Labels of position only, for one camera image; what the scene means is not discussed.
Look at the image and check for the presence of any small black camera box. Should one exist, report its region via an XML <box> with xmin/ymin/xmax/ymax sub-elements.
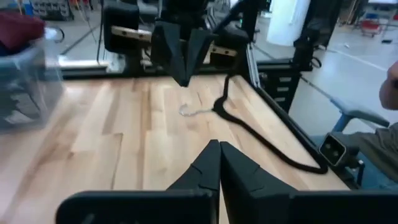
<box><xmin>318</xmin><ymin>132</ymin><xmax>366</xmax><ymax>187</ymax></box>

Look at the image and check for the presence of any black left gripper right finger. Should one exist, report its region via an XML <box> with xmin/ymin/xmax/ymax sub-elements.
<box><xmin>220</xmin><ymin>141</ymin><xmax>398</xmax><ymax>224</ymax></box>

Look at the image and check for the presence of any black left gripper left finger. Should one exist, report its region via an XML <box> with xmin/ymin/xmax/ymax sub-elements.
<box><xmin>55</xmin><ymin>139</ymin><xmax>221</xmax><ymax>224</ymax></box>

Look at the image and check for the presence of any black drawer cabinet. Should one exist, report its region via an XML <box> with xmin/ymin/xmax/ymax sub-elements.
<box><xmin>257</xmin><ymin>58</ymin><xmax>302</xmax><ymax>113</ymax></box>

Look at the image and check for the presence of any clear plastic container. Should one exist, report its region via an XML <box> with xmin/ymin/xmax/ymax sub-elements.
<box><xmin>0</xmin><ymin>26</ymin><xmax>66</xmax><ymax>131</ymax></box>

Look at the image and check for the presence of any red cart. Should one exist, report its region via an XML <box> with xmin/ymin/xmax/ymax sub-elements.
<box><xmin>359</xmin><ymin>18</ymin><xmax>384</xmax><ymax>39</ymax></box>

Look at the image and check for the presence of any person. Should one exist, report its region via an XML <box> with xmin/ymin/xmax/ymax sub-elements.
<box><xmin>329</xmin><ymin>60</ymin><xmax>398</xmax><ymax>184</ymax></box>

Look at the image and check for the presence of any black clothes hanger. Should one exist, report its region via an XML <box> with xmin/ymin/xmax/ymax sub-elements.
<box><xmin>178</xmin><ymin>74</ymin><xmax>330</xmax><ymax>175</ymax></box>

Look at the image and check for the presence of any white pillar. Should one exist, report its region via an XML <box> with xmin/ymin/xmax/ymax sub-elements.
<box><xmin>266</xmin><ymin>0</ymin><xmax>312</xmax><ymax>47</ymax></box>

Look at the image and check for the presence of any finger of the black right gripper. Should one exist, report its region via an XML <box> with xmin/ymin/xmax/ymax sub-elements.
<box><xmin>151</xmin><ymin>20</ymin><xmax>189</xmax><ymax>87</ymax></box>
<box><xmin>185</xmin><ymin>29</ymin><xmax>216</xmax><ymax>87</ymax></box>

